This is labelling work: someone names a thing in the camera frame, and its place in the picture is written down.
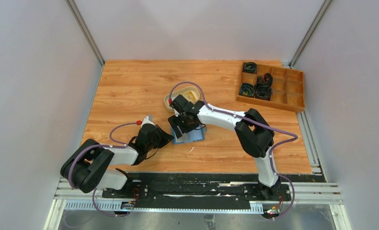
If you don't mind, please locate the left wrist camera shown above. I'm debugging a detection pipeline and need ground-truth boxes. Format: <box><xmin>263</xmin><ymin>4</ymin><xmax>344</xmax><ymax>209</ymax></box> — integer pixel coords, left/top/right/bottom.
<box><xmin>136</xmin><ymin>115</ymin><xmax>155</xmax><ymax>127</ymax></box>

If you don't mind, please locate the cream oval tray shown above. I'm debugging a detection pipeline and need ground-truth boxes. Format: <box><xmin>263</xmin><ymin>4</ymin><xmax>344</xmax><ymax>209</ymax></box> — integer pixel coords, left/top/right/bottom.
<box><xmin>164</xmin><ymin>86</ymin><xmax>200</xmax><ymax>113</ymax></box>

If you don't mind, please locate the rolled black belt large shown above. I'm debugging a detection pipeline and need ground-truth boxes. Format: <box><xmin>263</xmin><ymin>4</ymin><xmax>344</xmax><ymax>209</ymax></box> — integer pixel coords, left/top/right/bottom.
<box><xmin>254</xmin><ymin>84</ymin><xmax>273</xmax><ymax>101</ymax></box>

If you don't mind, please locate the blue leather card holder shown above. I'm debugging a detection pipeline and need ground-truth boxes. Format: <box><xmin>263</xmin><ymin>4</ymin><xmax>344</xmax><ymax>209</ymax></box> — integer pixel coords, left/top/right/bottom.
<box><xmin>171</xmin><ymin>126</ymin><xmax>207</xmax><ymax>145</ymax></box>

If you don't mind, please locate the rolled dark belt left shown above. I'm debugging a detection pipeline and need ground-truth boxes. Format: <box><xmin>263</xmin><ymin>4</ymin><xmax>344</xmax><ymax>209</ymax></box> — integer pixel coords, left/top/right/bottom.
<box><xmin>239</xmin><ymin>82</ymin><xmax>254</xmax><ymax>98</ymax></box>

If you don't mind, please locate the yellow card in tray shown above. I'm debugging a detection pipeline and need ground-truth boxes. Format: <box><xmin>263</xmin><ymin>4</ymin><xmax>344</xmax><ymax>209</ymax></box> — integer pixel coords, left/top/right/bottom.
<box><xmin>183</xmin><ymin>91</ymin><xmax>198</xmax><ymax>102</ymax></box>

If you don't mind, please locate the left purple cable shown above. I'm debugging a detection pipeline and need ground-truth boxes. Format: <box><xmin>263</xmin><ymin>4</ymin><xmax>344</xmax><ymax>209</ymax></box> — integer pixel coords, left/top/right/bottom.
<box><xmin>68</xmin><ymin>120</ymin><xmax>143</xmax><ymax>218</ymax></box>

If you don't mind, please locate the aluminium rail frame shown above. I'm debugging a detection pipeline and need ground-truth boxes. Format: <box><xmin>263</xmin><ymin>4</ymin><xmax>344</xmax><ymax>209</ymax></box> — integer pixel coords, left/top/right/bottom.
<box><xmin>45</xmin><ymin>179</ymin><xmax>351</xmax><ymax>230</ymax></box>

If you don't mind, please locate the purple cable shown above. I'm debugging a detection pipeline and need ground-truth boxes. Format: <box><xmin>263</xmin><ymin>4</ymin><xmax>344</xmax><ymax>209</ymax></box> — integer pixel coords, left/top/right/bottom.
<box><xmin>168</xmin><ymin>81</ymin><xmax>299</xmax><ymax>219</ymax></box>
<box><xmin>68</xmin><ymin>120</ymin><xmax>143</xmax><ymax>218</ymax></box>

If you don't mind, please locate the rolled black belt middle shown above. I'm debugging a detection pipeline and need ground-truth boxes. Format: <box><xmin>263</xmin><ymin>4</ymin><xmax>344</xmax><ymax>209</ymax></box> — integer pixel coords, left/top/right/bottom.
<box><xmin>256</xmin><ymin>73</ymin><xmax>273</xmax><ymax>86</ymax></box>

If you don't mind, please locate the rolled black belt top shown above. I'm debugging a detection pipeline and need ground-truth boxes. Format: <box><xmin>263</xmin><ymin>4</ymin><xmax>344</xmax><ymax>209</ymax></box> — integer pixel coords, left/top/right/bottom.
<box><xmin>242</xmin><ymin>62</ymin><xmax>257</xmax><ymax>74</ymax></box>

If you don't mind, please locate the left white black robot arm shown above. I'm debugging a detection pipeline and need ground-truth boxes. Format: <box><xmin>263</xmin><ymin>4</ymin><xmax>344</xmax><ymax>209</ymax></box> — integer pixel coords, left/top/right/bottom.
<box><xmin>60</xmin><ymin>120</ymin><xmax>174</xmax><ymax>198</ymax></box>

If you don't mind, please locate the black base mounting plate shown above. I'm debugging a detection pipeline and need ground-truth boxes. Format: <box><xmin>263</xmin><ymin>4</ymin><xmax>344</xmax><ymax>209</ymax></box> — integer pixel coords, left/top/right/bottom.
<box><xmin>95</xmin><ymin>172</ymin><xmax>296</xmax><ymax>210</ymax></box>

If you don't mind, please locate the wooden compartment organizer box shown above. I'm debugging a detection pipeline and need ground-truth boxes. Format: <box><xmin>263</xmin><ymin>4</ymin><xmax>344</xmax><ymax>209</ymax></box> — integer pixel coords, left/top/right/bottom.
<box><xmin>236</xmin><ymin>62</ymin><xmax>305</xmax><ymax>113</ymax></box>

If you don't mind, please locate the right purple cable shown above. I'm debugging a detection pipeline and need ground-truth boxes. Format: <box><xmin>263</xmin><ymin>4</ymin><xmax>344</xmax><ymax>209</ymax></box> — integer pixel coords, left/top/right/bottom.
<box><xmin>168</xmin><ymin>81</ymin><xmax>299</xmax><ymax>219</ymax></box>

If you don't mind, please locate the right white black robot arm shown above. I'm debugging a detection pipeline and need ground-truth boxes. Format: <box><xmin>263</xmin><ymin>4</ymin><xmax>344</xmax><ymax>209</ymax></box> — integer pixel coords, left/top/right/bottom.
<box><xmin>168</xmin><ymin>95</ymin><xmax>280</xmax><ymax>200</ymax></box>

